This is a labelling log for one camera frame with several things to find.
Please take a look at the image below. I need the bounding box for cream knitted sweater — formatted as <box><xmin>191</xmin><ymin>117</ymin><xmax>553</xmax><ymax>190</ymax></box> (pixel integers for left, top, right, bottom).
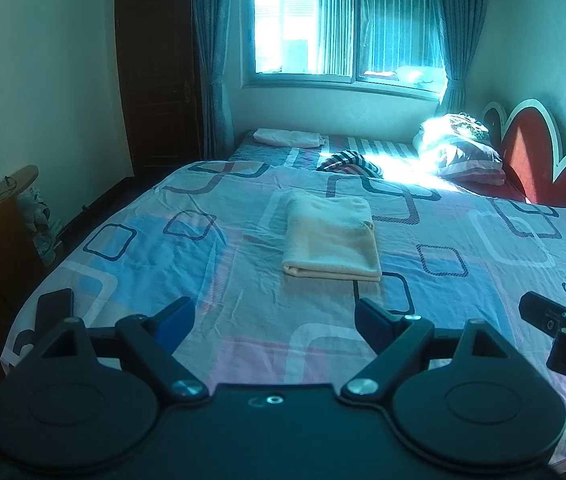
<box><xmin>282</xmin><ymin>191</ymin><xmax>382</xmax><ymax>282</ymax></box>

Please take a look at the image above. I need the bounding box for red heart headboard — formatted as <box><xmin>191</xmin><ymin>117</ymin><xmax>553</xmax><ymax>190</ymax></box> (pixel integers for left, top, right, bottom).
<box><xmin>481</xmin><ymin>99</ymin><xmax>566</xmax><ymax>208</ymax></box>

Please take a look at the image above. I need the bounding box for striped grey pillow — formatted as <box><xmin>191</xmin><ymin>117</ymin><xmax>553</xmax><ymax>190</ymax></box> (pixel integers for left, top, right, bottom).
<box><xmin>412</xmin><ymin>114</ymin><xmax>506</xmax><ymax>186</ymax></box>

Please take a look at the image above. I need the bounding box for colourful folded cloth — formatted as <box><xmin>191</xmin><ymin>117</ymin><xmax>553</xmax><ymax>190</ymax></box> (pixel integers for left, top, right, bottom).
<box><xmin>449</xmin><ymin>113</ymin><xmax>491</xmax><ymax>144</ymax></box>

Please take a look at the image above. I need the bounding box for patterned bed quilt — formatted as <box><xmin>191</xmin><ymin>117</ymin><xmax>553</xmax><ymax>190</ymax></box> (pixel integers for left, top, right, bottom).
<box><xmin>0</xmin><ymin>162</ymin><xmax>566</xmax><ymax>479</ymax></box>

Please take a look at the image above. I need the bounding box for striped folded garment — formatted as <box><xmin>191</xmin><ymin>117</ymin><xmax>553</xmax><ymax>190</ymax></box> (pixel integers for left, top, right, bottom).
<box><xmin>316</xmin><ymin>150</ymin><xmax>384</xmax><ymax>179</ymax></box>

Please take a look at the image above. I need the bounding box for white item on windowsill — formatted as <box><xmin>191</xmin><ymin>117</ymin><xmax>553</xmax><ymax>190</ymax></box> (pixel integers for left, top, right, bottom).
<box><xmin>396</xmin><ymin>65</ymin><xmax>447</xmax><ymax>86</ymax></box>

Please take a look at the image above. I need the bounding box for pink small pillow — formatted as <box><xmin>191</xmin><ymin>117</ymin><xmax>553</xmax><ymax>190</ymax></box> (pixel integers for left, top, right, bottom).
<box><xmin>252</xmin><ymin>128</ymin><xmax>325</xmax><ymax>148</ymax></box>

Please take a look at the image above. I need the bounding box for right teal curtain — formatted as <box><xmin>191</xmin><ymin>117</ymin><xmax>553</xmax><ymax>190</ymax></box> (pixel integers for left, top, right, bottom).
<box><xmin>435</xmin><ymin>0</ymin><xmax>487</xmax><ymax>115</ymax></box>

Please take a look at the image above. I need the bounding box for teal curtain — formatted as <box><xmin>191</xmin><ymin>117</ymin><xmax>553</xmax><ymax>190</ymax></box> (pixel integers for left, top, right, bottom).
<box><xmin>193</xmin><ymin>0</ymin><xmax>234</xmax><ymax>159</ymax></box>
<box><xmin>435</xmin><ymin>0</ymin><xmax>487</xmax><ymax>115</ymax></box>

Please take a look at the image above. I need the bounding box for left teal curtain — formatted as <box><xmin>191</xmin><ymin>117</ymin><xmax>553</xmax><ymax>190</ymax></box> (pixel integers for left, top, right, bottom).
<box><xmin>193</xmin><ymin>0</ymin><xmax>234</xmax><ymax>159</ymax></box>

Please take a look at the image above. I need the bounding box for window with frame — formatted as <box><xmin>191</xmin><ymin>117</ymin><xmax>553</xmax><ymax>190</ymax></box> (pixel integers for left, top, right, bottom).
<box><xmin>242</xmin><ymin>0</ymin><xmax>447</xmax><ymax>98</ymax></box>

